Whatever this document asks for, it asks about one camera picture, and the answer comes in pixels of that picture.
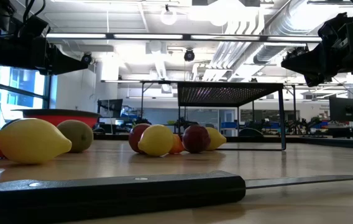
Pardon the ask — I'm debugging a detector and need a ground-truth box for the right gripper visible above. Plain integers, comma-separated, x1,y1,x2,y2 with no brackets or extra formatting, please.
281,29,353,88

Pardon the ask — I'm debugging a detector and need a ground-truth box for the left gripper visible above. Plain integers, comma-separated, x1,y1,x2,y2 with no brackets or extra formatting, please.
0,34,91,77

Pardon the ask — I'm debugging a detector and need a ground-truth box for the yellow lemon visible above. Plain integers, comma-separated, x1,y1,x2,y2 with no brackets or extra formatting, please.
137,124,175,157
206,126,227,152
0,117,73,165

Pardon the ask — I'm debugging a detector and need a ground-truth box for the dark red apple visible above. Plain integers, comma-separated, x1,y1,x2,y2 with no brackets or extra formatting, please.
181,124,211,154

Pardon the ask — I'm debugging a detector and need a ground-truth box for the orange peach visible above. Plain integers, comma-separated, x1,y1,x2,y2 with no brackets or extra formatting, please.
168,133,185,155

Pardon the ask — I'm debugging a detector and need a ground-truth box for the red collapsible bowl grey rim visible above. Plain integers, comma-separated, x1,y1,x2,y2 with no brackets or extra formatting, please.
11,108,102,129

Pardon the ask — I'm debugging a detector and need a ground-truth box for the large window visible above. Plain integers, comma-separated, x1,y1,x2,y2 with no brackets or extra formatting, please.
0,62,52,130

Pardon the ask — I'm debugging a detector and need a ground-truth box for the black computer monitor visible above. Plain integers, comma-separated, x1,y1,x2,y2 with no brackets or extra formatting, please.
329,96,353,123
97,98,124,119

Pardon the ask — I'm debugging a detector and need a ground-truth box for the black perforated metal shelf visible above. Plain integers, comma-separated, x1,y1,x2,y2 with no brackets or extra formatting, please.
177,81,287,151

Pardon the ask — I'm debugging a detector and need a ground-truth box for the long ceiling light bar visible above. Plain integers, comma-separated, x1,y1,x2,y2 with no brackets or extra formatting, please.
45,32,323,44

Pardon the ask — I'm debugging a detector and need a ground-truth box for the white round ceiling lamp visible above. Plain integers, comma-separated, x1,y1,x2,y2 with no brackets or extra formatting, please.
160,4,178,26

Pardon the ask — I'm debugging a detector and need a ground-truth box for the silver ribbed ceiling duct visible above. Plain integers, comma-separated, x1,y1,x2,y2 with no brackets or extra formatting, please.
252,0,351,65

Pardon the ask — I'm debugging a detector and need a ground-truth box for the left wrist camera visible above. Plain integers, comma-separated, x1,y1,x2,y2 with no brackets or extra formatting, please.
19,14,52,43

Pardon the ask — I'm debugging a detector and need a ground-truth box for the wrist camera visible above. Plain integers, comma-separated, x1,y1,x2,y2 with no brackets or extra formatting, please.
19,14,52,43
318,12,350,38

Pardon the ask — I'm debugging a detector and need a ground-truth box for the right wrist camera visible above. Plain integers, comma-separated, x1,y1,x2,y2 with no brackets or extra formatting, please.
318,12,350,38

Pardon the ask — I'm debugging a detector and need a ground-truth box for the black table frame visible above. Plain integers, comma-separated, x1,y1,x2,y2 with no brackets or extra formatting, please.
92,133,353,152

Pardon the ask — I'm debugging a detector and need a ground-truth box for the black handled kitchen knife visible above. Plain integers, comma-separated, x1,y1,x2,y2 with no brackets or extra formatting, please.
0,170,353,224

